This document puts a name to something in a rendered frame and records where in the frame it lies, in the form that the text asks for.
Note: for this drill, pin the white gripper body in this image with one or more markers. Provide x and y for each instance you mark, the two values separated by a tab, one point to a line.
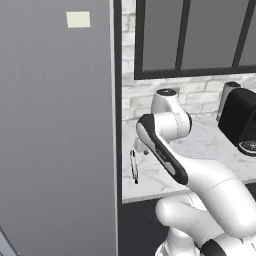
138	143

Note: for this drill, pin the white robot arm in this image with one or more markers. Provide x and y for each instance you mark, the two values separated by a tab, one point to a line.
213	186

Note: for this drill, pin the black tall side panel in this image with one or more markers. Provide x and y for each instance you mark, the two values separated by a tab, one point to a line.
118	100

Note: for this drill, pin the grey fridge door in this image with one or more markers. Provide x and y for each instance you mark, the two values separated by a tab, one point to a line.
56	133

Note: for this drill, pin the black coffee machine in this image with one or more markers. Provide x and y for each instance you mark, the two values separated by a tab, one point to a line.
238	116

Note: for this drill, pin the black framed window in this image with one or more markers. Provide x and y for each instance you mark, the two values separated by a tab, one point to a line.
213	33

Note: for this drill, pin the pale yellow note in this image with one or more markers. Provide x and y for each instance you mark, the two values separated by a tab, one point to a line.
78	19

